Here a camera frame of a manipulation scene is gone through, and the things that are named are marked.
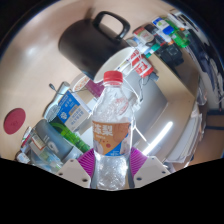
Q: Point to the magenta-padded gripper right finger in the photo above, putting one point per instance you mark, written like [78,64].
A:
[151,168]

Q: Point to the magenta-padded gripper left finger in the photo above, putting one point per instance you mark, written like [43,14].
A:
[71,170]

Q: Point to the green bottle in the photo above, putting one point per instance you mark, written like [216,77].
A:
[75,140]

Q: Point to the white LED light bar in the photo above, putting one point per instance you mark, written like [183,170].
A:
[160,136]

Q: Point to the clear red-capped drink bottle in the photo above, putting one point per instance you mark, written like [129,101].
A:
[111,133]

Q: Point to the small round white container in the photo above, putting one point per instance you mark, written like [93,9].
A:
[79,83]

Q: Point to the blue and white carton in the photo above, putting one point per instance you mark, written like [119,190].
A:
[73,111]

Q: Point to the black mug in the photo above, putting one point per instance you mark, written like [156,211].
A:
[83,43]

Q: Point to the red and white canister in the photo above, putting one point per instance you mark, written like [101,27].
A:
[141,65]

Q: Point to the magenta carton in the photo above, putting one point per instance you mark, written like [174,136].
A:
[95,89]

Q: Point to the flat round red coaster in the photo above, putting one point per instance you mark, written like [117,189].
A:
[14,121]

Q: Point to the light blue hairbrush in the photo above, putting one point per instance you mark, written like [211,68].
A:
[53,106]

